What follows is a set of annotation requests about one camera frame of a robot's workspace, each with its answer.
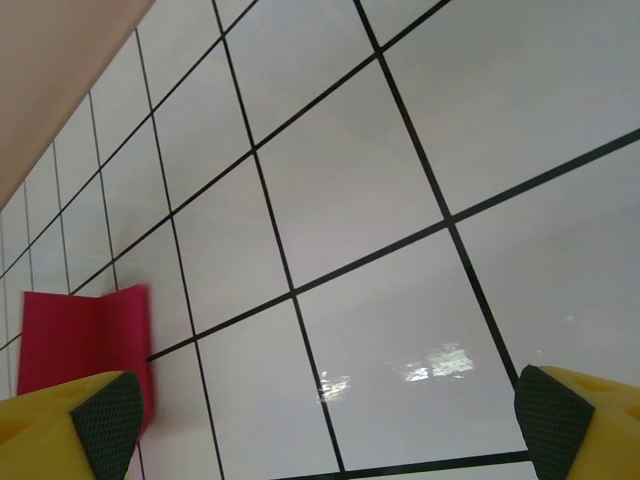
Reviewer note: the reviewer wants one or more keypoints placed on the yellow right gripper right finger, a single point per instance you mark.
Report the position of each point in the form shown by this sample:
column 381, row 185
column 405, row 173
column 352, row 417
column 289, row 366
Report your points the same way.
column 590, row 430

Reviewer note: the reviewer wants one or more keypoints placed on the pink paper sheet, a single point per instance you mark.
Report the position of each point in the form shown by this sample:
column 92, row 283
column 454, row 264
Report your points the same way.
column 75, row 330

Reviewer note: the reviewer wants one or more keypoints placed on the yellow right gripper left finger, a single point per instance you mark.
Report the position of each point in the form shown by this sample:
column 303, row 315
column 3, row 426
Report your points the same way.
column 50, row 435

